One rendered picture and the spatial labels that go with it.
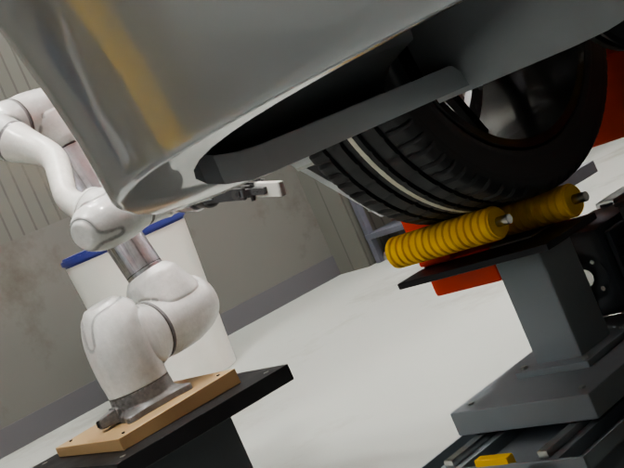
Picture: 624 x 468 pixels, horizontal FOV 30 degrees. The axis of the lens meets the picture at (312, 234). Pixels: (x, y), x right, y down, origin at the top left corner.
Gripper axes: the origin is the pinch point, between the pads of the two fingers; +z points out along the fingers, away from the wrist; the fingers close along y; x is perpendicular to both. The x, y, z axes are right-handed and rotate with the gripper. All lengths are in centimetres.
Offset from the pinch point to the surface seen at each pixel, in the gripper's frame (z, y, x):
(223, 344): -201, 165, 118
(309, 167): 29.0, -20.3, -9.4
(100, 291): -229, 129, 80
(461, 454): 52, -24, 40
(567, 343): 63, -3, 28
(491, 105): 42.3, 19.4, -9.6
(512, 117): 49, 15, -8
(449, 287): 39.9, -1.3, 19.3
